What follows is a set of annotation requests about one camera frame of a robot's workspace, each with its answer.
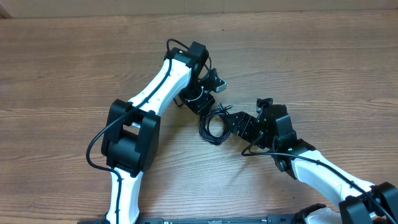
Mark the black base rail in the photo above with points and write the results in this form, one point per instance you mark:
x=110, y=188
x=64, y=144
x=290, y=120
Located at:
x=270, y=219

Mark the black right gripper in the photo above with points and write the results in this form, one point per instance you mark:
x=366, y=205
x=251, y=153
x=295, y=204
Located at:
x=243, y=126

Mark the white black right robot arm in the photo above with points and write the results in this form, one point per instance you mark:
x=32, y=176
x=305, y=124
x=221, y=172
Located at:
x=271, y=134

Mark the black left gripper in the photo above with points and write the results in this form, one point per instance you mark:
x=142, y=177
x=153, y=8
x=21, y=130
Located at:
x=201, y=106

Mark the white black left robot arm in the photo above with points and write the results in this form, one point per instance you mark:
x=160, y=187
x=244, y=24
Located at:
x=131, y=139

